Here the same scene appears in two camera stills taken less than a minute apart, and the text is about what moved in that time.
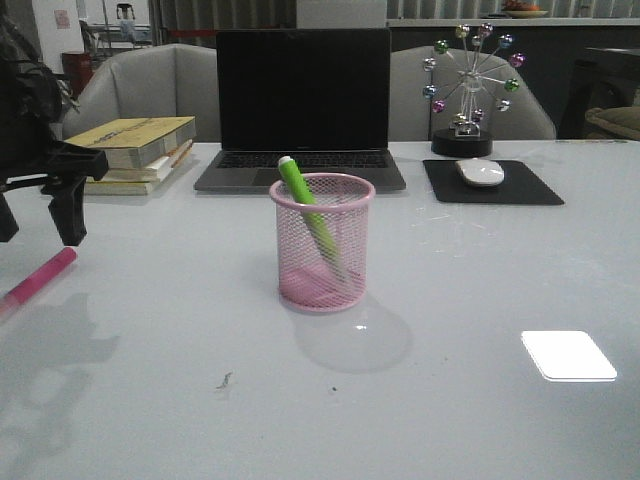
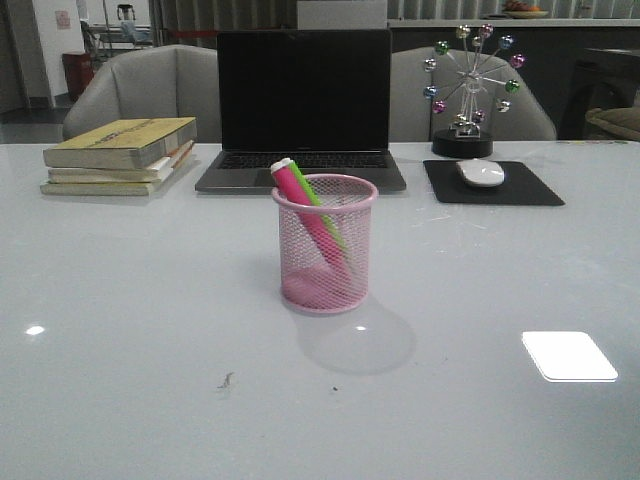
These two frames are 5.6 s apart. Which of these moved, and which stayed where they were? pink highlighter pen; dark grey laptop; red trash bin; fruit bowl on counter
Moved: pink highlighter pen
Stayed: red trash bin; fruit bowl on counter; dark grey laptop
